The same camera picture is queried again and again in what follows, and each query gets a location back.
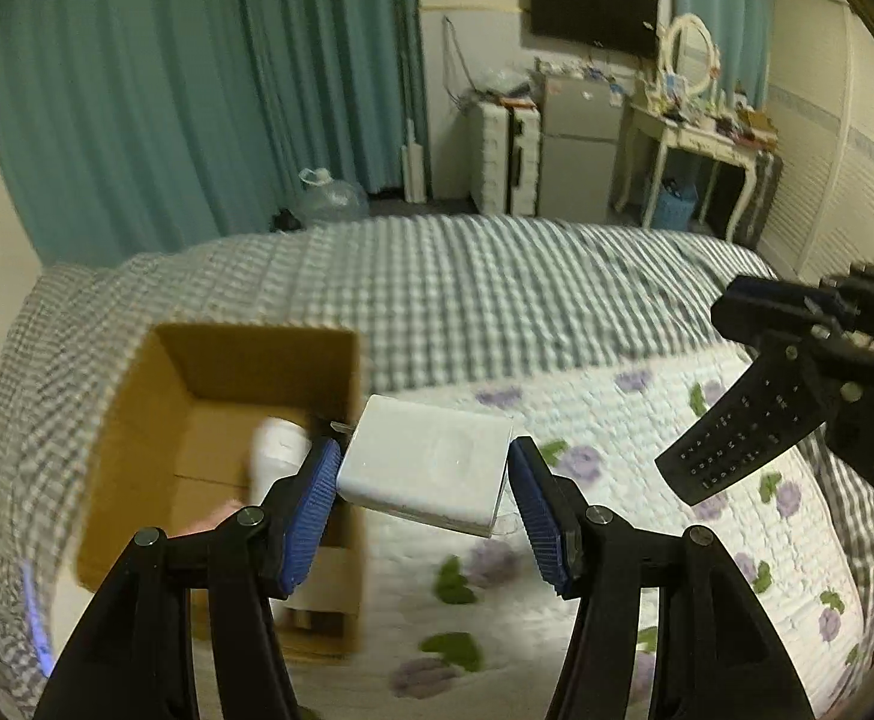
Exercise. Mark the black wall television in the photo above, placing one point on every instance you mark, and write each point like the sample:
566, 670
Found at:
594, 11

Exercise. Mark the floral quilted mat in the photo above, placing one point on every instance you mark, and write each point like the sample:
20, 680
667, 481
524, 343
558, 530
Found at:
632, 480

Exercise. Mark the brown cardboard box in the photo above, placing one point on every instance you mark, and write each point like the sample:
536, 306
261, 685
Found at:
182, 360

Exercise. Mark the brown suitcase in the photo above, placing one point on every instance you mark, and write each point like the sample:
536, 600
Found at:
766, 195

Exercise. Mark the blue basket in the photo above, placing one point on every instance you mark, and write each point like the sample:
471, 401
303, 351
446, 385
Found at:
673, 206

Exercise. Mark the wide green curtain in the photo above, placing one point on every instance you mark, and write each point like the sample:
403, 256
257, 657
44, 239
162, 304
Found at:
182, 90

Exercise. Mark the white dressing table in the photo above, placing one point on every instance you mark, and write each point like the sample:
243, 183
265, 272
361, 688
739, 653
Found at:
684, 136

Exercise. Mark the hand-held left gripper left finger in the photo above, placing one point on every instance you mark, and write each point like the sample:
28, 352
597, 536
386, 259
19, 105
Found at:
309, 510

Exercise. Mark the black squeeze tube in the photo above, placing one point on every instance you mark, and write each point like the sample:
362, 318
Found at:
744, 427

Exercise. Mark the white flat mop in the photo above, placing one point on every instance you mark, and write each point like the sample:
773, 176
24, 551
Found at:
416, 172

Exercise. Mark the glowing phone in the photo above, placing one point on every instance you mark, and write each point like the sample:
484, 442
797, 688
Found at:
38, 622

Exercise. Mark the silver small fridge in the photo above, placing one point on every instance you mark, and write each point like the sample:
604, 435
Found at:
575, 157

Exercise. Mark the white ribbed suitcase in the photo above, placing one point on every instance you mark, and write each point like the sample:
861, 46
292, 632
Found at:
493, 157

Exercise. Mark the white oval mirror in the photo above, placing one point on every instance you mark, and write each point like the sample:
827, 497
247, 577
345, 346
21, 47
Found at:
690, 52

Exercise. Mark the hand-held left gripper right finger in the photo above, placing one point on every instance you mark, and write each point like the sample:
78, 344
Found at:
538, 510

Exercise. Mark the large white power adapter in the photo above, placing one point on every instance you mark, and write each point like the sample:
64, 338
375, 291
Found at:
422, 457

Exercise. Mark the clear plastic bag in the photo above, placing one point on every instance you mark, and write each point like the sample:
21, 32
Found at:
500, 80

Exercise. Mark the white louvred wardrobe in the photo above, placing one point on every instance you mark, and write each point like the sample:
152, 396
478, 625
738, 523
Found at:
834, 127

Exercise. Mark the white bottle with red cap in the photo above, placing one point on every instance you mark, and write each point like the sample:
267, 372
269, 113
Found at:
275, 450

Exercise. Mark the clear water jug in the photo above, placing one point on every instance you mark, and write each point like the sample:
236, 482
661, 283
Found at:
332, 199

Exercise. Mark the narrow green curtain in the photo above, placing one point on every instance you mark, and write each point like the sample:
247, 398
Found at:
736, 15

